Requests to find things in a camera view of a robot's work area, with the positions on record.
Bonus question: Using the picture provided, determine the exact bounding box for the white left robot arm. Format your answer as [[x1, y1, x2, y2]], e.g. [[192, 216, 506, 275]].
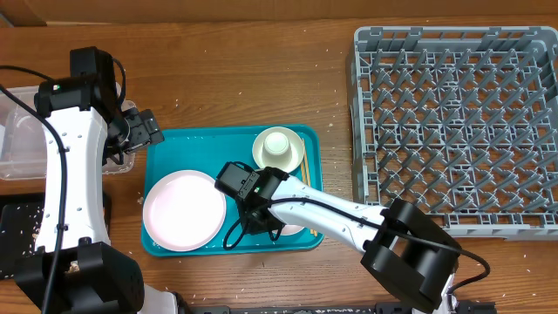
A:
[[14, 74, 188, 313]]

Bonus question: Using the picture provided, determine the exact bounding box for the wooden chopstick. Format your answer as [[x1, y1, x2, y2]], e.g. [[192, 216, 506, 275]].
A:
[[303, 141, 311, 186], [301, 154, 310, 184]]

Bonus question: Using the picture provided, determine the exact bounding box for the pink small bowl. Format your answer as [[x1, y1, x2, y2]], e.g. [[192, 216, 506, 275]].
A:
[[281, 224, 303, 236]]

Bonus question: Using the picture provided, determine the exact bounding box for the rice food scraps pile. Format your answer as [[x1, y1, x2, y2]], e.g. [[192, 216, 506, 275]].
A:
[[31, 209, 44, 242]]

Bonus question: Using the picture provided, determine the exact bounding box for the grey dishwasher rack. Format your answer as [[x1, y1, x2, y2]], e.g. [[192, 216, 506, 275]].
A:
[[347, 26, 557, 241]]

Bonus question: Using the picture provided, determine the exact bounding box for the pink round plate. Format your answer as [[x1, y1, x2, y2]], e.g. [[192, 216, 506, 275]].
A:
[[143, 170, 227, 252]]

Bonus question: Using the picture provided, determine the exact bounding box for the white cup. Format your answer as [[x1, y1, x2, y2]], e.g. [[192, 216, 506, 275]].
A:
[[262, 132, 290, 160]]

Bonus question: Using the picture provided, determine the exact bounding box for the cream white bowl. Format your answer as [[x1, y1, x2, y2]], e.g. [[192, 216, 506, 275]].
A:
[[252, 126, 305, 173]]

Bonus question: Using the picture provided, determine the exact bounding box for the clear plastic waste bin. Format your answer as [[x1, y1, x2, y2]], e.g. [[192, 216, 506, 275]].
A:
[[1, 85, 135, 181]]

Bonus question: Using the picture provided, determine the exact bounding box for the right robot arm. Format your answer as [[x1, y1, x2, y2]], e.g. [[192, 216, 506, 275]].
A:
[[229, 168, 460, 313]]

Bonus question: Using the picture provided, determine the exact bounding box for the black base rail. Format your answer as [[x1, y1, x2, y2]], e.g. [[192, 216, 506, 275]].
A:
[[190, 301, 498, 314]]

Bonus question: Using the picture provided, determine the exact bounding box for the black food waste tray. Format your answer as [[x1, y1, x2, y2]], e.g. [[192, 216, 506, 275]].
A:
[[0, 191, 112, 281]]

